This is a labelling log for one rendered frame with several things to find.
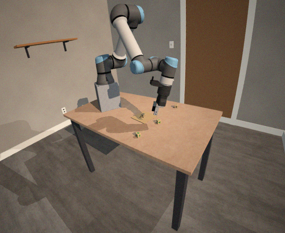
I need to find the tan flat mat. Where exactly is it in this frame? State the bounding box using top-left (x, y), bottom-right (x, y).
top-left (131, 111), bottom-right (157, 124)

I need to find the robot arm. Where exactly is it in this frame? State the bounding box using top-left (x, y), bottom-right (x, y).
top-left (95, 4), bottom-right (178, 85)

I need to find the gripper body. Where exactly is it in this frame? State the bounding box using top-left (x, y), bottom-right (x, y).
top-left (150, 76), bottom-right (174, 107)

